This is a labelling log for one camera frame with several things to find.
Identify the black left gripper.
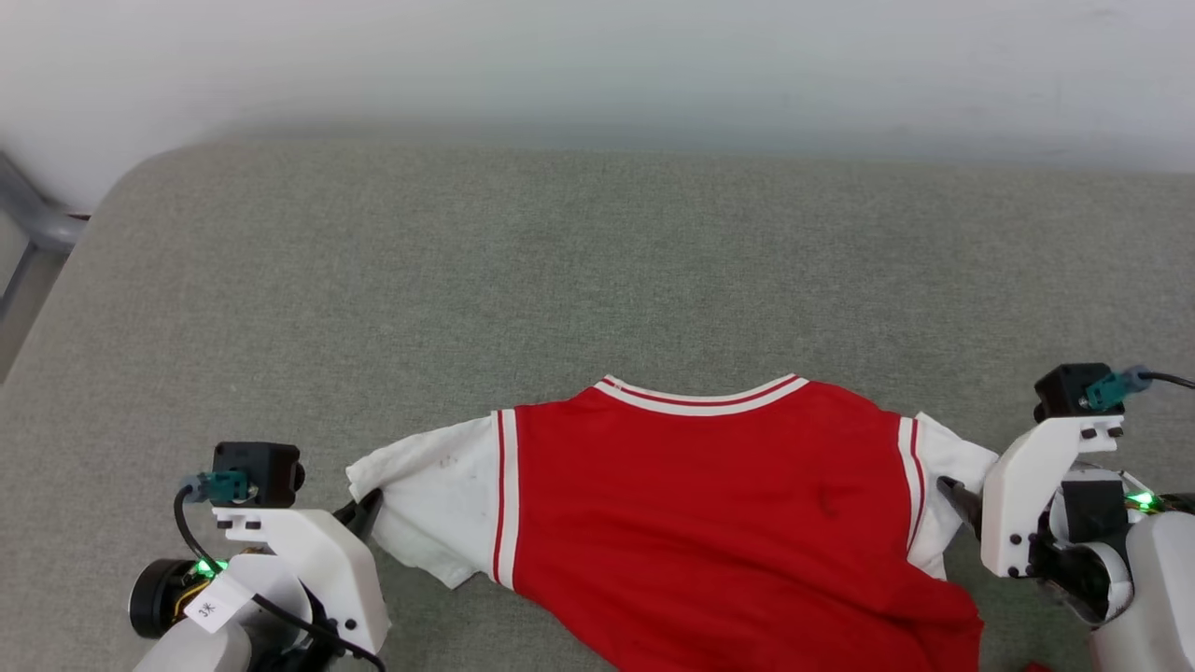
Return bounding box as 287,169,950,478
280,488,386,672

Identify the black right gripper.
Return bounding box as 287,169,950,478
935,469,1136,626

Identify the red and white jersey shirt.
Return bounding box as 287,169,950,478
345,373,1051,672

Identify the white right camera bracket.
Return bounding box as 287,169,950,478
979,414,1127,580

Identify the white camera bracket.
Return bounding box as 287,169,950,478
213,504,392,656
979,414,1127,580

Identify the white left camera bracket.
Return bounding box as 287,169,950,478
213,504,392,656

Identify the teal left camera plug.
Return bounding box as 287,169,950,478
181,470,250,506

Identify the teal camera plug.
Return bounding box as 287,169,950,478
181,470,250,506
1081,366,1155,413

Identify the teal right camera plug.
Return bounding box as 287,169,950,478
1081,366,1155,413

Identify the grey metal pipe frame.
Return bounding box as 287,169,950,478
0,152,91,320

